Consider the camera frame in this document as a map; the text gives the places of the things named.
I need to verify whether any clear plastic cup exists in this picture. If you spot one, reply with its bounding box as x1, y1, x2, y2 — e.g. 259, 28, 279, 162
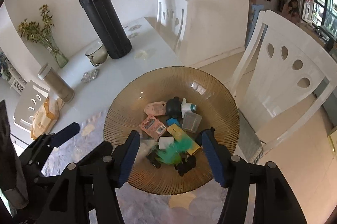
182, 112, 202, 133

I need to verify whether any white chair far right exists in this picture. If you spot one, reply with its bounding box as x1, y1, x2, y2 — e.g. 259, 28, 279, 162
145, 0, 190, 56

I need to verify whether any pill blister pack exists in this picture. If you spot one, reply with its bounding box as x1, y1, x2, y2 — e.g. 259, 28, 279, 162
81, 69, 99, 83

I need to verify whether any white chair far left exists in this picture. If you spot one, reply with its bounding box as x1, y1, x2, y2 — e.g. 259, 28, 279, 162
14, 80, 49, 132

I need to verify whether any seated person in background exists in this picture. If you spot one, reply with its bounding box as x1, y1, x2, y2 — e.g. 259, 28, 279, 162
281, 0, 300, 24

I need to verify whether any amber ribbed glass bowl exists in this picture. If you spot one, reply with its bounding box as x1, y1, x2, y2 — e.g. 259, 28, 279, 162
103, 66, 239, 195

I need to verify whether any yellow rectangular box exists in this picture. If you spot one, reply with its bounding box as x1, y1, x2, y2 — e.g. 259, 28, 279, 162
167, 124, 201, 156

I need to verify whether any white carved shelf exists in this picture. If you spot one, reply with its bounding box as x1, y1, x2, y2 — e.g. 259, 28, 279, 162
0, 52, 27, 95

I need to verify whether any beige cylindrical canister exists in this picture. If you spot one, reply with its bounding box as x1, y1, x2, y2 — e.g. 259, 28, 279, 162
38, 63, 75, 103

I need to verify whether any white charger cube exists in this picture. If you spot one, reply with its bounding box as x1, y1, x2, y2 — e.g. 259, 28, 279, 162
158, 136, 175, 150

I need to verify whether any small glass cup bowl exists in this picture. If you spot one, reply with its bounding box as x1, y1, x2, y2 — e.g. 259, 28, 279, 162
85, 39, 108, 67

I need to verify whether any blue rectangular box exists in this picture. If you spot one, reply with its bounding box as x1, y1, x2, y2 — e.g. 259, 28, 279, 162
166, 118, 181, 127

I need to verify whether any white chair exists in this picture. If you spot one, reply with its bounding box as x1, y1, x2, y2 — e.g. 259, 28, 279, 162
14, 80, 49, 132
228, 10, 336, 163
145, 0, 190, 56

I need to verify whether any clear plastic gear toy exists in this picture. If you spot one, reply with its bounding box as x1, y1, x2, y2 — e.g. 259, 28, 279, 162
136, 139, 158, 160

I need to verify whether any black dragon figurine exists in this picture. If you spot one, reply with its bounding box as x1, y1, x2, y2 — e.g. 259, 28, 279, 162
174, 156, 197, 177

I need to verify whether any tall black thermos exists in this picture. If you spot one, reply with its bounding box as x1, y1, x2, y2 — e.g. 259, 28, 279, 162
79, 0, 132, 59

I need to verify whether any black-haired boy figurine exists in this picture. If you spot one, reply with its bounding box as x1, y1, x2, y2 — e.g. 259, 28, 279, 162
166, 96, 197, 119

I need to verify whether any white chair near right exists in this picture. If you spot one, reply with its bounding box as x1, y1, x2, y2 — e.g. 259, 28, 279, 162
228, 10, 336, 163

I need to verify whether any pink oval case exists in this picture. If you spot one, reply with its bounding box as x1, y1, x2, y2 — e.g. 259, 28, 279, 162
144, 102, 166, 116

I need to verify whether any patterned ginkgo tablecloth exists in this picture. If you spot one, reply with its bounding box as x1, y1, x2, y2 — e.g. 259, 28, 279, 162
42, 109, 227, 223

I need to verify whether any black rectangular box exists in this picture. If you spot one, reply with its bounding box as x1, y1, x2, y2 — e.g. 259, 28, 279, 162
146, 151, 161, 169

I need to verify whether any green translucent splat toy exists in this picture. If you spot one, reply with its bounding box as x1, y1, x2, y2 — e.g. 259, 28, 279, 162
155, 140, 184, 165

